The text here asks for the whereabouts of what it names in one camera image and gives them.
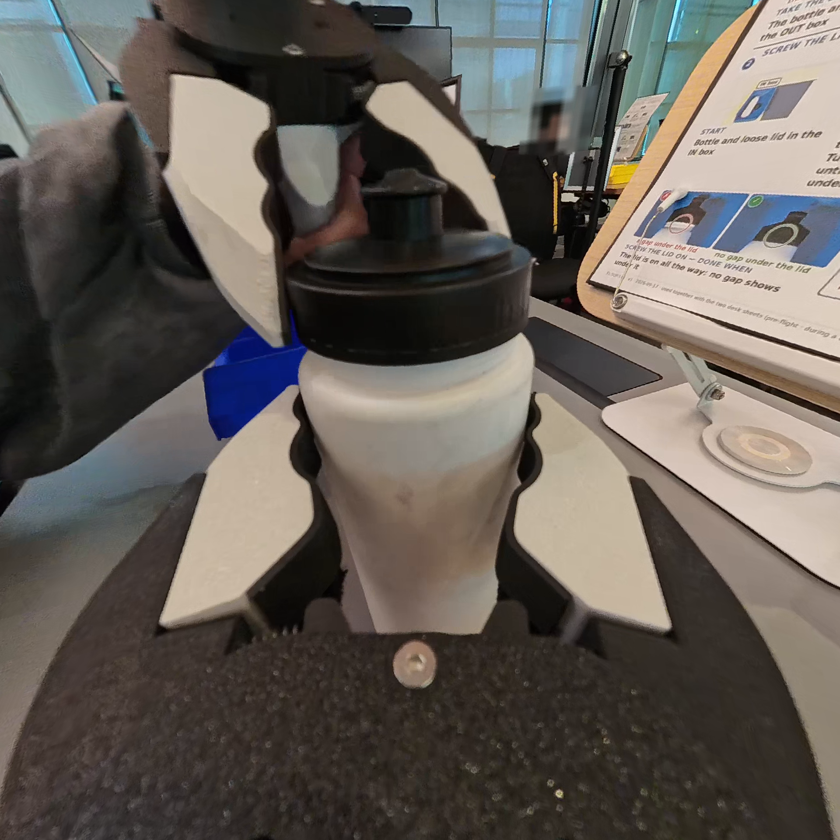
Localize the black office chair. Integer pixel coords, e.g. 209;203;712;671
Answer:
530;259;588;304

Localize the black bottle lid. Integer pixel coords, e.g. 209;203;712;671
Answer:
287;168;532;365

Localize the white document stand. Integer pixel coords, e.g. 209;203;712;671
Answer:
602;344;840;588

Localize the white plastic bottle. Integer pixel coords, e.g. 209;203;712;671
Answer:
297;338;536;636

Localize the black tripod pole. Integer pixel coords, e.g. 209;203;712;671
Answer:
591;49;632;217

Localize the wooden clipboard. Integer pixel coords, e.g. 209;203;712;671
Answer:
577;0;840;414

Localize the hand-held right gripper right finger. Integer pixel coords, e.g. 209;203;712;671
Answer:
495;392;675;642

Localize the instruction sheet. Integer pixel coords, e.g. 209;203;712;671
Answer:
587;0;840;358

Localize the blue plastic bin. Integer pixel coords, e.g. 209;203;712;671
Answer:
203;322;309;441

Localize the person's left forearm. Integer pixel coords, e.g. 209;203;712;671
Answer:
0;101;253;480

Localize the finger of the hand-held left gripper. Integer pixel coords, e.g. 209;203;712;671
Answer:
161;72;293;349
364;82;514;238

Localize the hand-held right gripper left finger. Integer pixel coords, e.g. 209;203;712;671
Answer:
159;387;345;634

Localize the large black screen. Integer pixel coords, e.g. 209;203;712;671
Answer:
371;25;454;83

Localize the person's left hand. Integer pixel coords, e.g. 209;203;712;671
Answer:
287;141;368;266

